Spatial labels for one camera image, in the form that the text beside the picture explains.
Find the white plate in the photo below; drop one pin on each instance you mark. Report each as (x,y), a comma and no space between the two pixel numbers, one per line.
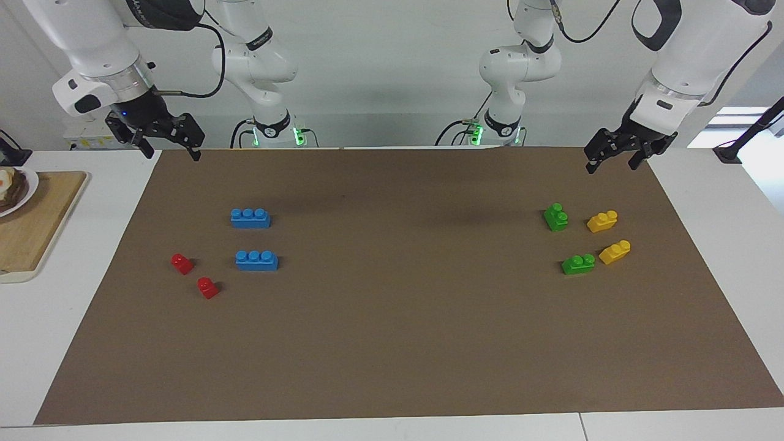
(30,184)

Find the wooden cutting board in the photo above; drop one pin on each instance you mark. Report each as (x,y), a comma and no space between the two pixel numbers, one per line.
(43,226)

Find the yellow two-stud toy brick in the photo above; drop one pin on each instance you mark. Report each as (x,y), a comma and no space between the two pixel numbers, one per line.
(602,222)
(614,253)

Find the small red toy brick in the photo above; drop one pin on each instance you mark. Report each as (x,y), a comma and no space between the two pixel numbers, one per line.
(181,264)
(207,288)

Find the bright window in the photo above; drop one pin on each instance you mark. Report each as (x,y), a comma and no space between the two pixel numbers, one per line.
(729,125)

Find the black clamp stand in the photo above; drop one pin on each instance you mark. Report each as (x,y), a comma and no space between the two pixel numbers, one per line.
(744,135)

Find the toast with egg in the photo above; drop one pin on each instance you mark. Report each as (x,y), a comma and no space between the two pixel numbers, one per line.
(11,187)

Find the black desk device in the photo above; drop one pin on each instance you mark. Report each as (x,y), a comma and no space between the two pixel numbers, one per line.
(11,153)

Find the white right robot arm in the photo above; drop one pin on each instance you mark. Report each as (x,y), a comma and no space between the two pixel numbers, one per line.
(92,37)

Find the white wall socket box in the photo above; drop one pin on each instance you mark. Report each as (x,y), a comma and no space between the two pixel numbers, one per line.
(82,138)

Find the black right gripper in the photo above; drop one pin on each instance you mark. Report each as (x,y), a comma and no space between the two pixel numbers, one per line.
(150,116)

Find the blue three-stud toy brick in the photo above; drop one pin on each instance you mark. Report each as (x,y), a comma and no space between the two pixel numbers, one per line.
(256,261)
(250,218)

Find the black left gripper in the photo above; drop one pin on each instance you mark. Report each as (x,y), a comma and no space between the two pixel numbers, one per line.
(631,138)

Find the green two-stud toy brick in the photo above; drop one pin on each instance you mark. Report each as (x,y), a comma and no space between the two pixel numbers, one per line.
(556,218)
(578,265)

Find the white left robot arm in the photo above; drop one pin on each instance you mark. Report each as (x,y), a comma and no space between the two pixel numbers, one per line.
(686,55)

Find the brown table mat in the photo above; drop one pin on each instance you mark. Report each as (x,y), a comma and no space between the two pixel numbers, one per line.
(398,318)

